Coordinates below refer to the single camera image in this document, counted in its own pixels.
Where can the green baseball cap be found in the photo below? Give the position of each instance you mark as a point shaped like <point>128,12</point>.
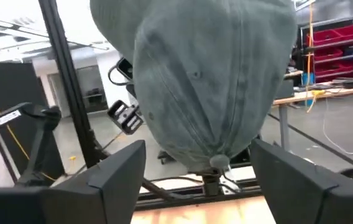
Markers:
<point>210,77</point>

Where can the wooden workbench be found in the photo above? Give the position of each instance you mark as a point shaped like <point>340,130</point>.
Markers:
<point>335,92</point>

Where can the metal shelf with red bins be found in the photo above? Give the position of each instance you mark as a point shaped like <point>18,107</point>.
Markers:
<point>350,31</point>

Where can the black aluminium table frame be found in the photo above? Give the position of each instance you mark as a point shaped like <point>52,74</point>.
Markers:
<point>67,77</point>

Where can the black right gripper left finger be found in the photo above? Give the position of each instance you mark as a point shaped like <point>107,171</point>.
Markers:
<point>71,205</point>

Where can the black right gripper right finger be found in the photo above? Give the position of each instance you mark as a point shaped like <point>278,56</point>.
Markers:
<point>319,205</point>

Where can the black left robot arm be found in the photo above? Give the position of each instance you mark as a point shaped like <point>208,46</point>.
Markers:
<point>39,140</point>

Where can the black partition panel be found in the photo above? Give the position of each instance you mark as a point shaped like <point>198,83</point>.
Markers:
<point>8,87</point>

